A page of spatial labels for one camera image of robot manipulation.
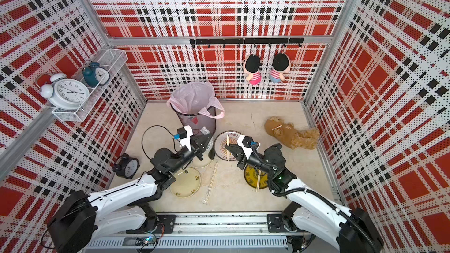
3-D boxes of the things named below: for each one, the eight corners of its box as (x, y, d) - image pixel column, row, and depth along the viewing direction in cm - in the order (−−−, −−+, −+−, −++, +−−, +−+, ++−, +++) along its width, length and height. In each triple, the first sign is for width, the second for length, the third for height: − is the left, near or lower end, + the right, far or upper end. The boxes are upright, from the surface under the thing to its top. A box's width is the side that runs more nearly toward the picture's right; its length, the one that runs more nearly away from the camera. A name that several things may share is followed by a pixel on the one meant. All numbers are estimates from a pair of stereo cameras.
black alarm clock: (123, 178, 89) (111, 170, 80) (132, 162, 94) (122, 152, 86) (132, 180, 88) (121, 172, 80) (142, 163, 94) (132, 154, 85)
